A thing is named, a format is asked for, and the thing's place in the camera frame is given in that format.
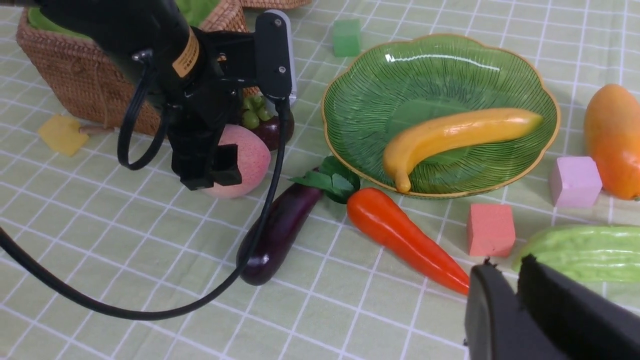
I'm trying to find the green leaf-shaped glass plate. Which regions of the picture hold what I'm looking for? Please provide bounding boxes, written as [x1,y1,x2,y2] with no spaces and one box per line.
[321,33,562,199]

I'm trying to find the yellow banana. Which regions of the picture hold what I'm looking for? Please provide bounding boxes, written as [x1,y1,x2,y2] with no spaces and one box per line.
[382,108,544,194]

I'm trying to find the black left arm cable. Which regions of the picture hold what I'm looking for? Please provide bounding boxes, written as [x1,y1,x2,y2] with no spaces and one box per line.
[0,50,292,321]

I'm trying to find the pink foam cube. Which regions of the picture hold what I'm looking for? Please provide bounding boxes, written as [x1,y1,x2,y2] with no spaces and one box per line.
[466,203,516,258]

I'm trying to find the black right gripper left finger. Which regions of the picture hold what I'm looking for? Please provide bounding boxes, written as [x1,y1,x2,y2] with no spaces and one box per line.
[464,259,568,360]

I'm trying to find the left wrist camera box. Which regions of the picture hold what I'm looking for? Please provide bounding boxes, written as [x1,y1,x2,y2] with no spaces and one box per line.
[253,9,297,105]

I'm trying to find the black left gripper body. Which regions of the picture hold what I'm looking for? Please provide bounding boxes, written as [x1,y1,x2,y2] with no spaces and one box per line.
[165,27,256,151]

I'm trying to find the green bitter gourd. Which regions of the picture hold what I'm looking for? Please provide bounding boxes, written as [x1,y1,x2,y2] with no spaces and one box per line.
[512,224,640,283]

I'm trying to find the yellow foam cube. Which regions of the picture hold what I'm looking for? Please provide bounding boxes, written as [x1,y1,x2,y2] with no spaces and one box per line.
[38,114,90,157]

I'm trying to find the dark purple eggplant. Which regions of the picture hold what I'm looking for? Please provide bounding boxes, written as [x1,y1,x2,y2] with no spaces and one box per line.
[240,183,323,286]

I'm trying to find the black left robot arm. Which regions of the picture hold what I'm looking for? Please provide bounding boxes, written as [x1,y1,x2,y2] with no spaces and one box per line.
[1,0,257,191]

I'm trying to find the orange carrot with leaves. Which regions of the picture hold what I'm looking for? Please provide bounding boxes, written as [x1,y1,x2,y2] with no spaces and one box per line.
[290,156,470,296]

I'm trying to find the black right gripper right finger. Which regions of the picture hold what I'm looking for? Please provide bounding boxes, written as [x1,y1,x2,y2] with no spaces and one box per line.
[518,255,640,360]

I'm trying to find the orange yellow mango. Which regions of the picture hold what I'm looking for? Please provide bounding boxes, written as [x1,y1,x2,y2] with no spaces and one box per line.
[583,83,640,201]

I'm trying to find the pink peach with leaf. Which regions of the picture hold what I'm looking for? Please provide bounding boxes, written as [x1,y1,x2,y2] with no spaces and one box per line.
[202,124,271,199]

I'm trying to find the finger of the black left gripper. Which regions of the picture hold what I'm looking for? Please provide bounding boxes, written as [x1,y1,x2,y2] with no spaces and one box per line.
[171,125,214,191]
[212,143,242,187]

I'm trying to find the purple mangosteen green cap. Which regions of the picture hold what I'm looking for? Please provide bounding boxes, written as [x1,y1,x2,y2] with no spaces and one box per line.
[240,95,281,151]

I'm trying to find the purple foam cube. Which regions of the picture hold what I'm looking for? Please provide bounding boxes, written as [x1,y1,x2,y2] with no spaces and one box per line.
[548,156,602,208]

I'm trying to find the green foam cube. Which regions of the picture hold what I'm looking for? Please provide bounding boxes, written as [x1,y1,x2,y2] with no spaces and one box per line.
[332,18,362,59]

